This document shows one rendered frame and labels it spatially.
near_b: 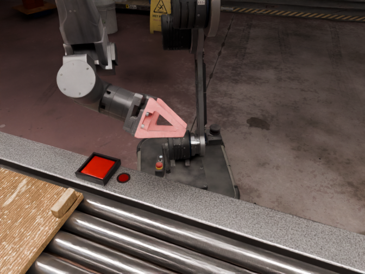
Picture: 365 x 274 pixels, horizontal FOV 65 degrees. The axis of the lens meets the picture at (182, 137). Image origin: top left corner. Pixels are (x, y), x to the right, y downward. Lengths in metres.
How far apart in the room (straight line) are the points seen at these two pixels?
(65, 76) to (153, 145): 1.36
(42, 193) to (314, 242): 0.55
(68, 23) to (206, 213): 0.43
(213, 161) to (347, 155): 1.07
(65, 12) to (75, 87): 0.12
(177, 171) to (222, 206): 0.98
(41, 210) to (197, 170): 1.08
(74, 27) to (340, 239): 0.61
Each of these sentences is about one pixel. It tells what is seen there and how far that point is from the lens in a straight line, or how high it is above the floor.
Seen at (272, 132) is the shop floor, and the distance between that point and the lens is 2.37.
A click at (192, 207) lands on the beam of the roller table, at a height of 0.91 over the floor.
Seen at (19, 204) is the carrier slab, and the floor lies 0.94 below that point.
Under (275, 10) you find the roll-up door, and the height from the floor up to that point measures 0.08.
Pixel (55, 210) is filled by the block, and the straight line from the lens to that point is 0.61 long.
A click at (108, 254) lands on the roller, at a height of 0.92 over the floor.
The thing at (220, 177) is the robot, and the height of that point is 0.24.
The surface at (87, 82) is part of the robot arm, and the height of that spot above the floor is 1.21.
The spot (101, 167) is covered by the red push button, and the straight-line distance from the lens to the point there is 0.71.
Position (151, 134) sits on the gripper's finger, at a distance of 0.47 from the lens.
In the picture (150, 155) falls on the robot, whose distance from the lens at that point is 1.73.
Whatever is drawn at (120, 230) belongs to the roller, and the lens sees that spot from 0.60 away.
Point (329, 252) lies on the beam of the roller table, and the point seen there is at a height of 0.91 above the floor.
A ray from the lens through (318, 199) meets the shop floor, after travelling 1.98.
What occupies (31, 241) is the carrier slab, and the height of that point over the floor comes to 0.94.
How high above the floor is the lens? 1.42
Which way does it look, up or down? 40 degrees down
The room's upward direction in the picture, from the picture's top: straight up
